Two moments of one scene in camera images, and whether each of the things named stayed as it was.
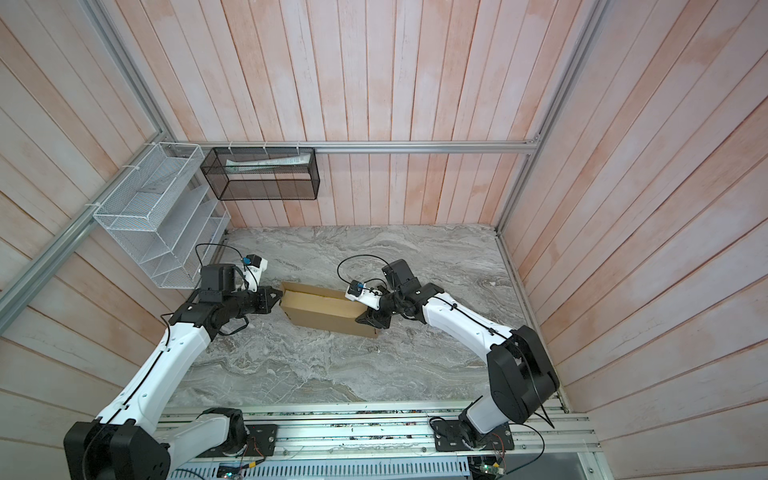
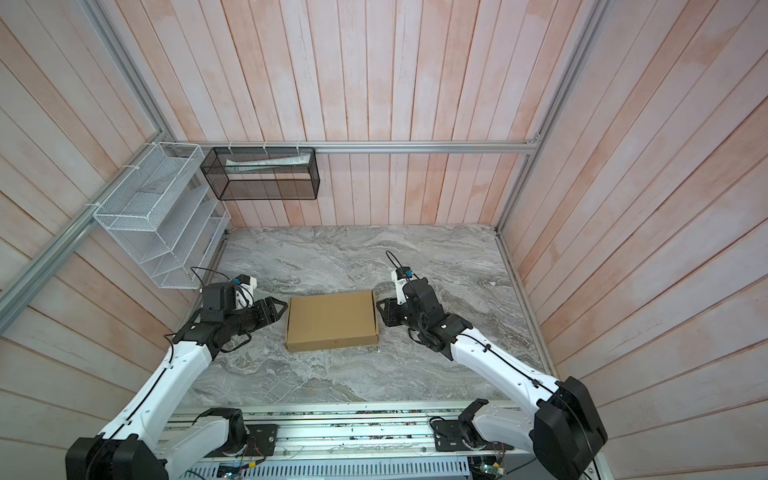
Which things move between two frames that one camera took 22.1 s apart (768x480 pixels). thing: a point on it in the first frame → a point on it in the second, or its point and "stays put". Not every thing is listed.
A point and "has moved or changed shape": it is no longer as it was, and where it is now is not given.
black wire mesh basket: [262, 173] stays put
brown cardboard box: [325, 308] has moved or changed shape
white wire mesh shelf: [163, 214] stays put
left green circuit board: [230, 470] stays put
